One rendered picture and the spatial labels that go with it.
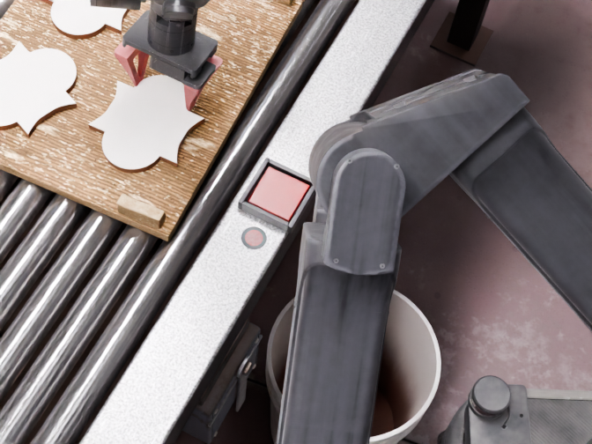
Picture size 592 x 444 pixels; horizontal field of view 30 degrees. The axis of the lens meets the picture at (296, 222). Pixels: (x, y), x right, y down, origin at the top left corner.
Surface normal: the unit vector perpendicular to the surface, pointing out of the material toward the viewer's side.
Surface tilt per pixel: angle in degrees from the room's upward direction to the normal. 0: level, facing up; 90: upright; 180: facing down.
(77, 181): 0
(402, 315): 87
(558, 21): 0
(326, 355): 38
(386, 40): 0
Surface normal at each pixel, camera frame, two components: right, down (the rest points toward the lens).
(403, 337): -0.76, 0.51
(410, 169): 0.05, 0.18
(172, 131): 0.04, -0.45
